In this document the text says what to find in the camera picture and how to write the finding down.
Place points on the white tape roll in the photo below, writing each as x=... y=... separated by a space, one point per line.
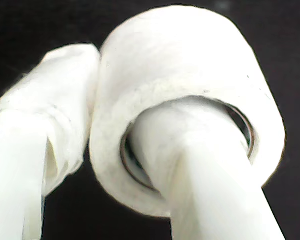
x=177 y=50

